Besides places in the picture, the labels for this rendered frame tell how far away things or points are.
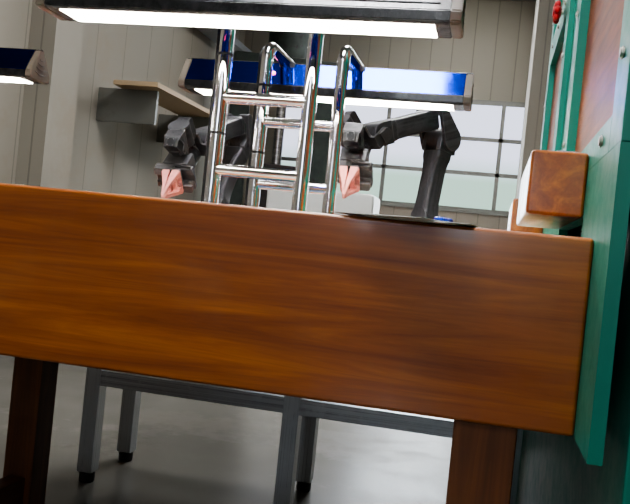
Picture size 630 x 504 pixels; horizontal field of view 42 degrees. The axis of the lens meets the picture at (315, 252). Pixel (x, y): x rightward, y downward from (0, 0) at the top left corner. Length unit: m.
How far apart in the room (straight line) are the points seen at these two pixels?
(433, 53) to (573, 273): 7.36
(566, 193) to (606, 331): 0.26
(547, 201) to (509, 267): 0.15
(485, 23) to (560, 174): 7.27
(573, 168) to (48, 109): 4.14
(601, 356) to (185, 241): 0.42
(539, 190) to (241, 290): 0.34
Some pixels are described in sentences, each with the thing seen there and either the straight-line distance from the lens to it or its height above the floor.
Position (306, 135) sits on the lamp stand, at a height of 0.91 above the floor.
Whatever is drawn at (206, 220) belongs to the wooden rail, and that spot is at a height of 0.75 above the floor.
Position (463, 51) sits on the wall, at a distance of 8.10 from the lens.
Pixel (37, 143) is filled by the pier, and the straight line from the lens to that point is 4.85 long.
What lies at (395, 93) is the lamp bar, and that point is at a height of 1.05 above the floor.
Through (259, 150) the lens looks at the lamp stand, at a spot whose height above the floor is 0.90.
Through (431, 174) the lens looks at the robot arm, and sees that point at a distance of 2.19.
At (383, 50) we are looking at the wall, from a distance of 8.17.
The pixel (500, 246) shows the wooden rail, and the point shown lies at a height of 0.75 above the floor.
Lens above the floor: 0.73
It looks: level
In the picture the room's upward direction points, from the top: 6 degrees clockwise
